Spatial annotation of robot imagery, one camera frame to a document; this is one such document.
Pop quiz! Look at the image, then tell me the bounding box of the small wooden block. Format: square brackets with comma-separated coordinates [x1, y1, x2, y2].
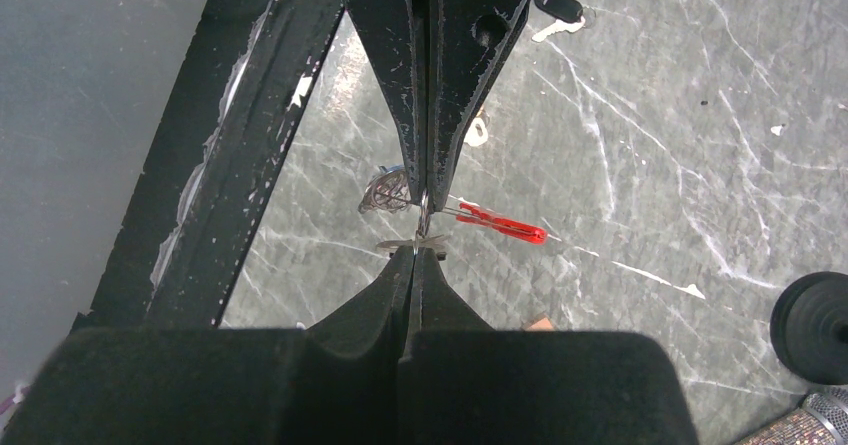
[523, 316, 555, 331]

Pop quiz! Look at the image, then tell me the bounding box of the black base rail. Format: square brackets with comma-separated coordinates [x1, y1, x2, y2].
[72, 0, 342, 331]

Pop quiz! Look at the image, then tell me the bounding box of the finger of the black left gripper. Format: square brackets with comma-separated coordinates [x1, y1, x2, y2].
[343, 0, 427, 203]
[427, 0, 530, 211]

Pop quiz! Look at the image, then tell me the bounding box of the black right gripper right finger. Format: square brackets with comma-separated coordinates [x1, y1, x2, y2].
[407, 248, 493, 361]

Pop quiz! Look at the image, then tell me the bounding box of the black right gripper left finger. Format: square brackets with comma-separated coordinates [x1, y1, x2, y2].
[307, 246, 415, 361]

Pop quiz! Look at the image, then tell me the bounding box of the black tag with key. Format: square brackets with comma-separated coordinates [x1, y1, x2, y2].
[531, 0, 586, 43]

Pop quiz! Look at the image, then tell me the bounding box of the red handled key holder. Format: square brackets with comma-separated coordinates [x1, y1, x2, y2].
[358, 165, 548, 245]

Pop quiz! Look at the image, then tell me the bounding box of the yellow key tag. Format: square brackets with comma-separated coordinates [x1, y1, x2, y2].
[463, 107, 489, 148]

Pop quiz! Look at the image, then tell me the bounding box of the black microphone stand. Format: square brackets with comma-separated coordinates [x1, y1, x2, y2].
[770, 271, 847, 386]

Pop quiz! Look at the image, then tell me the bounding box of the glitter silver microphone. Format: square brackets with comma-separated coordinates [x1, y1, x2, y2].
[737, 387, 847, 445]

